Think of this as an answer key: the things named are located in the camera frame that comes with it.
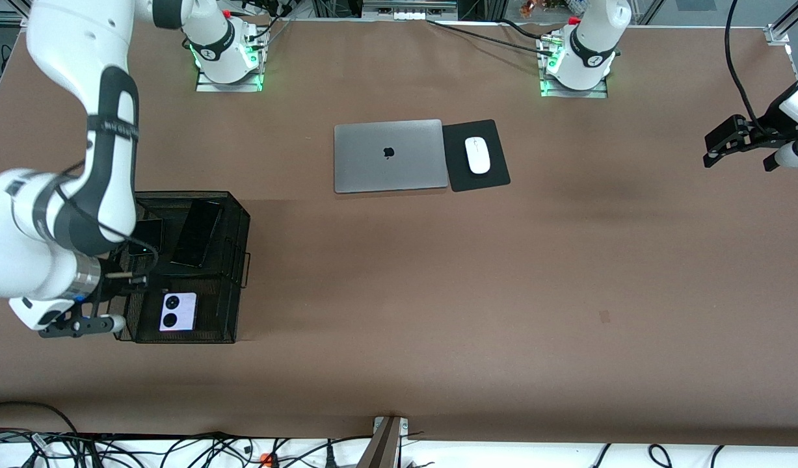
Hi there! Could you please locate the white power strip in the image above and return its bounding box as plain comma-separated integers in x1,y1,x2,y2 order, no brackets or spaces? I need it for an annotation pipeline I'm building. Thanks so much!
363,0,459,20

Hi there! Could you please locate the long black smartphone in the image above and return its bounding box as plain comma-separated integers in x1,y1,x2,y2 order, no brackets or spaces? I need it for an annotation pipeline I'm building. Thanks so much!
170,200,224,270

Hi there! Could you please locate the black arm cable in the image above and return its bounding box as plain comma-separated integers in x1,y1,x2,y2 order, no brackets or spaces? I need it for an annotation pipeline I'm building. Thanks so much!
724,0,765,127
53,162,160,277

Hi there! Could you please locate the small black flip phone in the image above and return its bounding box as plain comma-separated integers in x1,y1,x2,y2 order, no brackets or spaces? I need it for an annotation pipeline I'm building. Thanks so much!
129,219,164,257

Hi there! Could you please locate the black mesh two-tier tray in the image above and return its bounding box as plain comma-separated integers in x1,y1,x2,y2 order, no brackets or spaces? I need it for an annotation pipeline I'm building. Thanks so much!
105,190,252,345

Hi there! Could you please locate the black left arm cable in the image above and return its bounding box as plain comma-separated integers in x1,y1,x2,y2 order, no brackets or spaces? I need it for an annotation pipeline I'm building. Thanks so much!
724,0,765,127

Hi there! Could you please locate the black mouse pad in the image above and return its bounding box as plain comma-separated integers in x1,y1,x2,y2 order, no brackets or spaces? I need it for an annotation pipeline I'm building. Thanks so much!
442,119,511,193

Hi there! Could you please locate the black cable on table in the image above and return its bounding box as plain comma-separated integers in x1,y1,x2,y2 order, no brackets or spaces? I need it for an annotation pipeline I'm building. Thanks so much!
427,19,555,56

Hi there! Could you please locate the white computer mouse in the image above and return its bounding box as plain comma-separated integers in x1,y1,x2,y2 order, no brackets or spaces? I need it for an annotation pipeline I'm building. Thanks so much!
464,136,492,175

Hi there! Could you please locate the grey metal camera pole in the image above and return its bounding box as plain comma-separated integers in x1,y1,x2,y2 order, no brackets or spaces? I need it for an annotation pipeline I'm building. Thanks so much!
356,416,409,468

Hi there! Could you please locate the silver closed laptop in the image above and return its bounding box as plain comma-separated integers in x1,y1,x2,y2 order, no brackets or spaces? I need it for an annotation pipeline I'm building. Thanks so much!
334,119,450,194

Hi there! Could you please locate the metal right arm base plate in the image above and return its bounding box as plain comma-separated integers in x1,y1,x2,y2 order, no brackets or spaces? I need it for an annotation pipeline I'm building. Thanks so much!
196,68,264,93

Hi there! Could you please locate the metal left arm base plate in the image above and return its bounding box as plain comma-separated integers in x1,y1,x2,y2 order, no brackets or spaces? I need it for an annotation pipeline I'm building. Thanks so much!
540,77,609,99

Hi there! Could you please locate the black looped floor cable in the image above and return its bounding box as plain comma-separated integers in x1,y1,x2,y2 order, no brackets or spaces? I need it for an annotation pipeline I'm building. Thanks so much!
0,401,84,468

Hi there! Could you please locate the lavender flip phone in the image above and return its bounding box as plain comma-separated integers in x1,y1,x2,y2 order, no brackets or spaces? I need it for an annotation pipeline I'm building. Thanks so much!
159,292,198,333

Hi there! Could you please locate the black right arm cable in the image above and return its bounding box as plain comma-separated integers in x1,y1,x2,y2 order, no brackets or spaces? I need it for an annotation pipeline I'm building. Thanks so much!
53,162,160,277

